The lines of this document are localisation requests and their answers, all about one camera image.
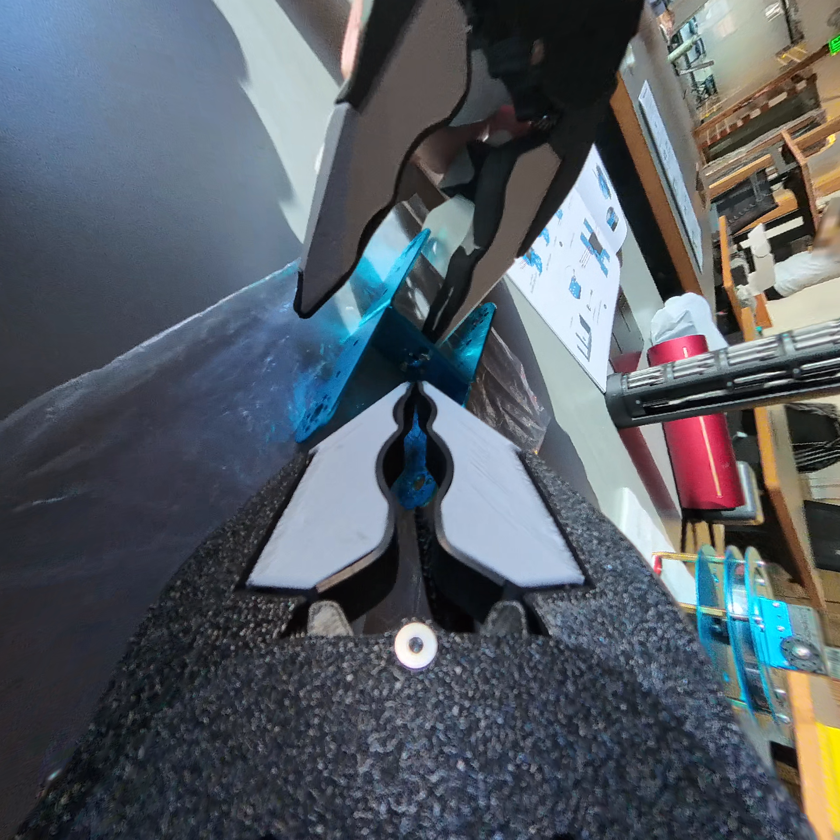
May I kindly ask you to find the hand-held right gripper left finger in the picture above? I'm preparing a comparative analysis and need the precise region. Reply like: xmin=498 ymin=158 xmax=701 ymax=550
xmin=245 ymin=381 xmax=418 ymax=594

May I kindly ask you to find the black ribbed handle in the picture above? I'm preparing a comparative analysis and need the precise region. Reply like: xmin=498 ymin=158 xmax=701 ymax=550
xmin=607 ymin=322 xmax=840 ymax=427

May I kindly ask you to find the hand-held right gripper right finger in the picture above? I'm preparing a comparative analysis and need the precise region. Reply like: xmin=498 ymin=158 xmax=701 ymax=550
xmin=420 ymin=382 xmax=588 ymax=589

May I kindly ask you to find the red cylindrical container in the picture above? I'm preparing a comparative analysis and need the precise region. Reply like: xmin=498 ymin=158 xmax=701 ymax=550
xmin=617 ymin=335 xmax=749 ymax=513

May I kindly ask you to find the white instruction sheet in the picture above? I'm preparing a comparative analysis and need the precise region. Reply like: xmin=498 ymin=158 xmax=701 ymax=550
xmin=506 ymin=145 xmax=631 ymax=388

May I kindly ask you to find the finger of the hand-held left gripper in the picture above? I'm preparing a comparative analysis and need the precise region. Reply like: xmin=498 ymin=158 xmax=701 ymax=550
xmin=423 ymin=105 xmax=605 ymax=345
xmin=292 ymin=0 xmax=473 ymax=320

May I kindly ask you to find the wooden partition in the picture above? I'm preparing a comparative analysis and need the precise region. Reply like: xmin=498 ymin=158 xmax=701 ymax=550
xmin=608 ymin=27 xmax=723 ymax=329

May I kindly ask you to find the white crumpled bag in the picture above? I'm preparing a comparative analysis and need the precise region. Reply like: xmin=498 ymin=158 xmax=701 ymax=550
xmin=653 ymin=292 xmax=731 ymax=350

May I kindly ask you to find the wooden shelving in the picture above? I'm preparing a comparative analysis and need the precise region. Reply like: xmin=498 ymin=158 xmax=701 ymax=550
xmin=696 ymin=59 xmax=840 ymax=263

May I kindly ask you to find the large clear plastic bag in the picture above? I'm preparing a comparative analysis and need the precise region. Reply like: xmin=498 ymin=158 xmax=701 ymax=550
xmin=0 ymin=256 xmax=552 ymax=683

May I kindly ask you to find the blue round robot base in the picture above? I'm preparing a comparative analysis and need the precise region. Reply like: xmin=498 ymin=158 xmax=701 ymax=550
xmin=657 ymin=545 xmax=840 ymax=716

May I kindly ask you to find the person's left hand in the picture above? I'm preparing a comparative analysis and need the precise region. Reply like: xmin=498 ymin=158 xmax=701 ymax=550
xmin=410 ymin=105 xmax=519 ymax=191

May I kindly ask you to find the blue metal bracket assembly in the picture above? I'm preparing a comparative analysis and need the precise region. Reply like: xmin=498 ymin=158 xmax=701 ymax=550
xmin=292 ymin=230 xmax=500 ymax=506

